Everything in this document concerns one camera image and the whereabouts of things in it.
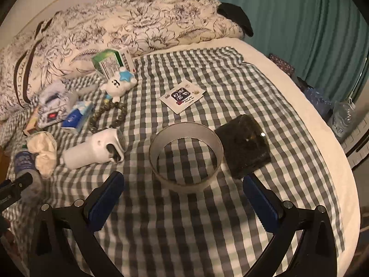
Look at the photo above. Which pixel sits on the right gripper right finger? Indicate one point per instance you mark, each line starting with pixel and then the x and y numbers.
pixel 315 254

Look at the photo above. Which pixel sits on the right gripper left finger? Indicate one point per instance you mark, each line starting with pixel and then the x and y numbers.
pixel 51 254

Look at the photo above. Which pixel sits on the plastic bottle blue label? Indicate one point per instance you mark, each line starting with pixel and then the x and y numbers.
pixel 24 162

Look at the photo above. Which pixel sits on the cream cloth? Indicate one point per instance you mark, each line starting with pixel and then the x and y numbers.
pixel 44 146

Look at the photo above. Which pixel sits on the red beige medicine box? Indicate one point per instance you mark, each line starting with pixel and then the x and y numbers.
pixel 32 125

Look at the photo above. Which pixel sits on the blue white tissue pack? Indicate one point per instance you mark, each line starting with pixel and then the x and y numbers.
pixel 77 117

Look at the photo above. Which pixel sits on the floral tissue pack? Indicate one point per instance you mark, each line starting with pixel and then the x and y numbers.
pixel 55 103

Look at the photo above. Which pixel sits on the white cylindrical handheld device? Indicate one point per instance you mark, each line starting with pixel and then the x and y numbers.
pixel 108 145

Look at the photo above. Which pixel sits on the clear water bottle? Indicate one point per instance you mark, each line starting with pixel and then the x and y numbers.
pixel 342 119

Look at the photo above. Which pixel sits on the floral folded duvet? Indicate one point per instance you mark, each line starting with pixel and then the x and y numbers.
pixel 62 46

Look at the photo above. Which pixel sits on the green white carton box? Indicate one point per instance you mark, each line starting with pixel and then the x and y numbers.
pixel 109 61

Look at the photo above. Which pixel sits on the white sticker card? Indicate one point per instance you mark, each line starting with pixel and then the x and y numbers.
pixel 182 96

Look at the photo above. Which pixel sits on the teal curtain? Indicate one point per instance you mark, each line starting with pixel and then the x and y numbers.
pixel 326 41

